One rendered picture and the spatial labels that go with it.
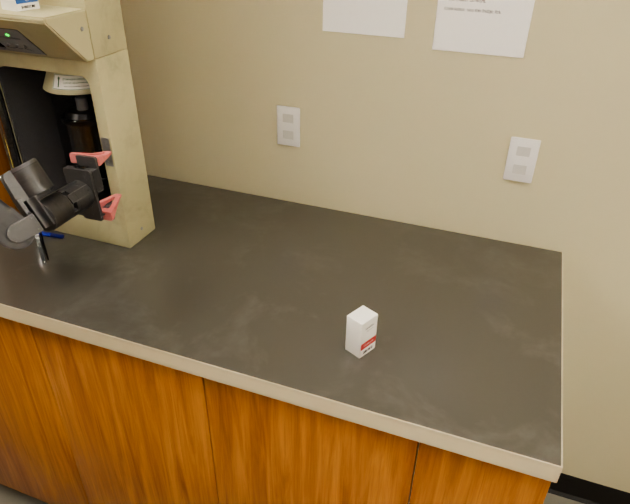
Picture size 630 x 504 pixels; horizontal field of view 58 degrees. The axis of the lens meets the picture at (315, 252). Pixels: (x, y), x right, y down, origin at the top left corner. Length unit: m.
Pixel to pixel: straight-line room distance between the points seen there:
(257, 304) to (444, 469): 0.51
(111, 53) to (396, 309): 0.84
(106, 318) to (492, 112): 1.02
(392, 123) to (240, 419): 0.83
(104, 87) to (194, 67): 0.42
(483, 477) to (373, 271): 0.53
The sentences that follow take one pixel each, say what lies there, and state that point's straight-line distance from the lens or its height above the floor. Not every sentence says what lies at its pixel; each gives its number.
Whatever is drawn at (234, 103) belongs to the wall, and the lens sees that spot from 1.69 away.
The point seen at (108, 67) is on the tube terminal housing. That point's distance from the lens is 1.37.
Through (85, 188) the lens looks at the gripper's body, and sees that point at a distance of 1.17.
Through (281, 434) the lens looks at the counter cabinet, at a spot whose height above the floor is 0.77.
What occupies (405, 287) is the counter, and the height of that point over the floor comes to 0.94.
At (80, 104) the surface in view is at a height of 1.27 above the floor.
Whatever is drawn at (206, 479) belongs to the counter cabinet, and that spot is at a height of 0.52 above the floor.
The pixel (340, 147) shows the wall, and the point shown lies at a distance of 1.60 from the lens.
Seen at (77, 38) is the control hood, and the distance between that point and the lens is 1.30.
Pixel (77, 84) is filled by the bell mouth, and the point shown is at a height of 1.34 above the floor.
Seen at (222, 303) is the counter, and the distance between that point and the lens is 1.28.
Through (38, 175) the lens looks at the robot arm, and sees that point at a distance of 1.13.
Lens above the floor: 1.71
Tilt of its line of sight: 32 degrees down
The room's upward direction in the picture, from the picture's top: 1 degrees clockwise
